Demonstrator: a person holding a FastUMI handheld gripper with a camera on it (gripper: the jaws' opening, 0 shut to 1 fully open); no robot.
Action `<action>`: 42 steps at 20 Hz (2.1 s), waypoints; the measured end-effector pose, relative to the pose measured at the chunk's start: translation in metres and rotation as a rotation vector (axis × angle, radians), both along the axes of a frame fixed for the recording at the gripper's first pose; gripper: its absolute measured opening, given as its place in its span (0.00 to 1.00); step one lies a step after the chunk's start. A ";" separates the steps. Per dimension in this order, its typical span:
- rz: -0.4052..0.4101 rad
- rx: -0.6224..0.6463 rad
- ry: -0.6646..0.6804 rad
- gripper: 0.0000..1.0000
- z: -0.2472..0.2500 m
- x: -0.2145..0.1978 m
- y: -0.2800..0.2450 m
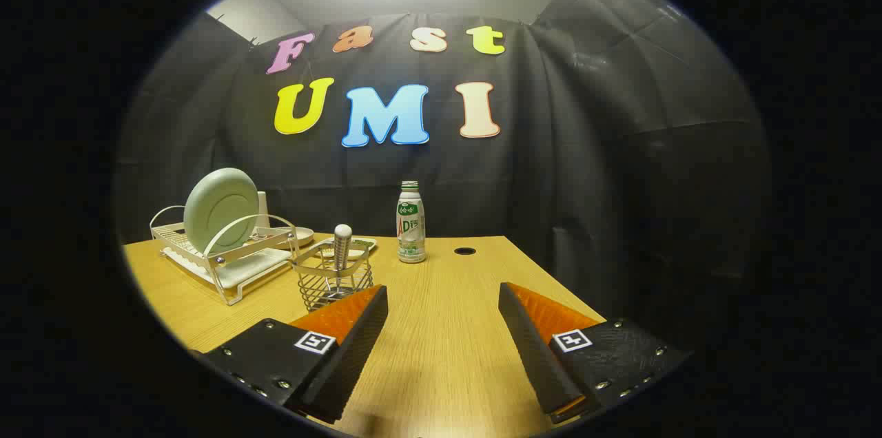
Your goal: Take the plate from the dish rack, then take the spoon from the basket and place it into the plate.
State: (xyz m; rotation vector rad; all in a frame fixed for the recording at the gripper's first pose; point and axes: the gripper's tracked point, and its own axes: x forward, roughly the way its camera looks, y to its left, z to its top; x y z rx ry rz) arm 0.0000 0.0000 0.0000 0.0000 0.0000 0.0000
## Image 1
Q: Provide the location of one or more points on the white green drink bottle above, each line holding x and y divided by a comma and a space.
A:
411, 231

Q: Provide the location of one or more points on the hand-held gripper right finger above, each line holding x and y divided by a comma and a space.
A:
534, 355

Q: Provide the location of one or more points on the white divided tray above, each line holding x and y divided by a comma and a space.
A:
364, 244

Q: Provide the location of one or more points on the white toaster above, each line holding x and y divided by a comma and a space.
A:
262, 212

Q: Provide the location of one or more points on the grey plate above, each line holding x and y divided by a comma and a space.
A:
304, 235

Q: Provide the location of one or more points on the pale green plate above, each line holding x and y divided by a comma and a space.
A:
217, 211

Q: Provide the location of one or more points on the black backdrop cloth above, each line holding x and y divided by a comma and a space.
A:
586, 169

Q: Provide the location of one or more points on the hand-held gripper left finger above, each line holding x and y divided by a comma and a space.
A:
355, 348

